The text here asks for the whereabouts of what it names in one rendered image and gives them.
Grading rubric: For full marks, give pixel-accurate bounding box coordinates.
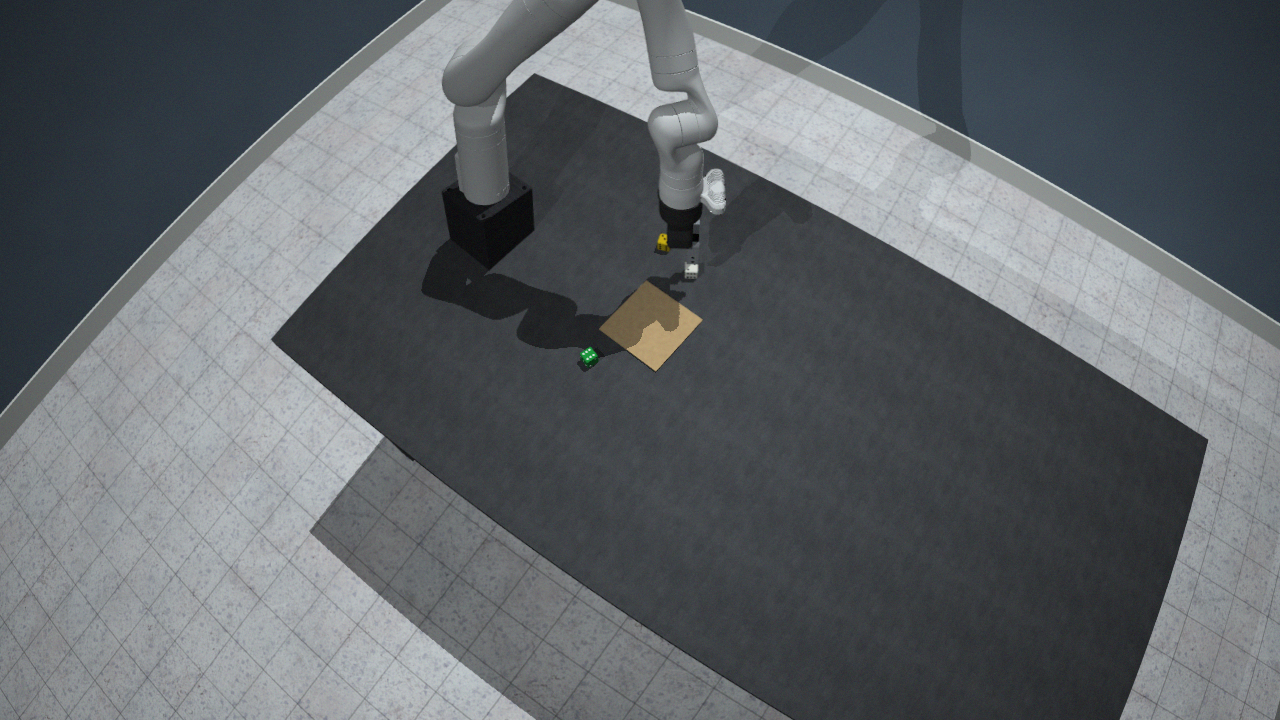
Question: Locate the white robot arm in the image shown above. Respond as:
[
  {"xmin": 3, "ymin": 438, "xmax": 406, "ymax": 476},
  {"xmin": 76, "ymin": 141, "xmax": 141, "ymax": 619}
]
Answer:
[{"xmin": 442, "ymin": 0, "xmax": 718, "ymax": 205}]

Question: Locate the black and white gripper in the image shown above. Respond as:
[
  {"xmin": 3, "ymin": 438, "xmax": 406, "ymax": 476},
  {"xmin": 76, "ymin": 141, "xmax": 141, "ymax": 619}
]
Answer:
[{"xmin": 657, "ymin": 169, "xmax": 726, "ymax": 264}]

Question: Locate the tan flat mat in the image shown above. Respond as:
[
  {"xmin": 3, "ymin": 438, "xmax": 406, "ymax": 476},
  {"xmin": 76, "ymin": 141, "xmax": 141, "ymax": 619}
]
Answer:
[{"xmin": 599, "ymin": 281, "xmax": 703, "ymax": 372}]

